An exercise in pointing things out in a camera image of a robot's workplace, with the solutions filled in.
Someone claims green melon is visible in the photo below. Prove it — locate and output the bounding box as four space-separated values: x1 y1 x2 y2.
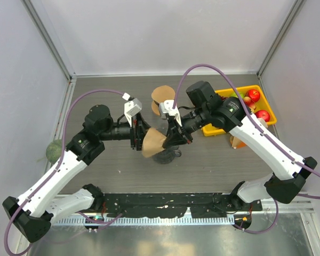
45 139 63 165

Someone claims white slotted cable duct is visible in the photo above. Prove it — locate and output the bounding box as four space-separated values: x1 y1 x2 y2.
54 213 235 227

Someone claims green apple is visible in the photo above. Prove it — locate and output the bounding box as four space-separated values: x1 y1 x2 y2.
230 92 245 99

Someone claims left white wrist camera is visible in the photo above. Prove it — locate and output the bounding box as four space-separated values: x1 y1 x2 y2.
122 93 142 127

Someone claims yellow plastic bin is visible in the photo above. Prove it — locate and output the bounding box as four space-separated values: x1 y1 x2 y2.
201 85 277 137

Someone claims grey plastic measuring cup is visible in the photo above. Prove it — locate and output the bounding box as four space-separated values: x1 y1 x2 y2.
151 147 182 164

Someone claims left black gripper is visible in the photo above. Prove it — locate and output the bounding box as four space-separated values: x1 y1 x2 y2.
99 111 163 150

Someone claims red apple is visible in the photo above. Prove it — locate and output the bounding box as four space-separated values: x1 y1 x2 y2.
247 89 261 102
255 110 271 122

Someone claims wooden dripper ring holder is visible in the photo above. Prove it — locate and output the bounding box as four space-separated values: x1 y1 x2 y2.
151 101 160 116

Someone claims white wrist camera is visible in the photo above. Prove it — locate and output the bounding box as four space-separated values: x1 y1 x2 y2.
158 100 182 126
122 93 142 127

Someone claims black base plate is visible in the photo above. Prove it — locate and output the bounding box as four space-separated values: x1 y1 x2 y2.
74 191 263 218

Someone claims orange filter holder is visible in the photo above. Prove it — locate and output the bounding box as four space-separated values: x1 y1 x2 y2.
229 135 247 149

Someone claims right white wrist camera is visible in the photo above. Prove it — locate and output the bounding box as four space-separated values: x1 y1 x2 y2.
158 100 182 126

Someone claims brown paper coffee filter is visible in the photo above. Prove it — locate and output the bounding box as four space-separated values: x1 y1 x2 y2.
151 85 175 103

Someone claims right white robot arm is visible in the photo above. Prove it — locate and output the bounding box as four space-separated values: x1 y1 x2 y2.
158 81 317 210

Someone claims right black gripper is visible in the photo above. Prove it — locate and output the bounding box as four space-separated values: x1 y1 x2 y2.
163 106 210 148

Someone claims lychee fruit cluster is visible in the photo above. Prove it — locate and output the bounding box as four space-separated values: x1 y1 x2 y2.
243 96 257 112

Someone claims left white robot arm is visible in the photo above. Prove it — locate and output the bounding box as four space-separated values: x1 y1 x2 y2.
3 100 150 243

